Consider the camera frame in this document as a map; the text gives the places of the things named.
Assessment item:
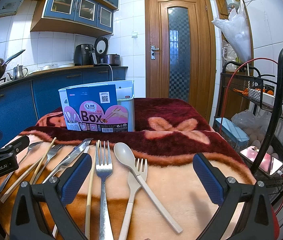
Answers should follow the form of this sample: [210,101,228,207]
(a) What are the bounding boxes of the steel teapot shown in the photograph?
[7,65,29,80]

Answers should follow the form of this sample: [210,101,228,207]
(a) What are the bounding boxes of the wooden door with glass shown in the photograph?
[145,0,216,120]

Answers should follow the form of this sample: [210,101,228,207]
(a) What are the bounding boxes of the light blue plastic basket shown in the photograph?
[221,118,249,152]

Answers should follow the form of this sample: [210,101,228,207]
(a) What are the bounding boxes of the red cable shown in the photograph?
[218,57,283,215]

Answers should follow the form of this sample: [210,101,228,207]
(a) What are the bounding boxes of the silver door handle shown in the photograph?
[151,45,160,60]

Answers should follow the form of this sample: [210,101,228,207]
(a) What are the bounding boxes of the beige plastic spoon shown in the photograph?
[114,142,183,233]

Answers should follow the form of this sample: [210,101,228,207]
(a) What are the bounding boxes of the steel table knife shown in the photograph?
[42,138,92,184]

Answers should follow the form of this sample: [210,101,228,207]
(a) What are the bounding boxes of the large steel fork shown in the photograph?
[95,140,114,240]

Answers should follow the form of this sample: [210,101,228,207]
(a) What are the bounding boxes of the wooden corner shelf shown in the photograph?
[216,0,253,118]

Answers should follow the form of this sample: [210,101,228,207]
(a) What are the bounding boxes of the beige plastic fork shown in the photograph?
[119,158,148,240]

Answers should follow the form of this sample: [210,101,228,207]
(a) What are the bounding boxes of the blue pink cardboard label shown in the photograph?
[63,83,129,133]

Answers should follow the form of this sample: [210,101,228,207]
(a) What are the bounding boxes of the white plastic bag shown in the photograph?
[212,0,252,62]

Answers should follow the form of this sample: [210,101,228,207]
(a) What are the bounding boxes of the rice cooker with open lid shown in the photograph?
[94,37,120,66]

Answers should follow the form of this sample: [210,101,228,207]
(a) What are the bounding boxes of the smartphone with pink screen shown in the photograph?
[240,146,283,177]

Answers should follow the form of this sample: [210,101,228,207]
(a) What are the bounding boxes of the blue lower kitchen cabinets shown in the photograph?
[0,66,127,148]

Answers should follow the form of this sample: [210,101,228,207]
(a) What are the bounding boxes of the black wire rack cart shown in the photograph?
[213,49,283,199]

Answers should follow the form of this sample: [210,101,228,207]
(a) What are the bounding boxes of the small steel fork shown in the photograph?
[30,144,64,184]

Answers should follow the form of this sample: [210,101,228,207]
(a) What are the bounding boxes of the steel spoon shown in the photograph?
[0,141,43,193]

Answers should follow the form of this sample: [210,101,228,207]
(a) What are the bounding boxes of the wooden chopstick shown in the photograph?
[30,137,57,184]
[0,159,41,203]
[84,140,101,239]

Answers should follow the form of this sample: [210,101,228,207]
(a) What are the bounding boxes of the red floral plush blanket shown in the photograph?
[0,97,281,240]

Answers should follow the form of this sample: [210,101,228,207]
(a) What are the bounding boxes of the blue upper wall cabinet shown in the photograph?
[31,0,119,37]

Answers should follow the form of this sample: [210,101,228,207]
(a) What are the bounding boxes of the light blue utensil holder box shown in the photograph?
[58,80,135,132]

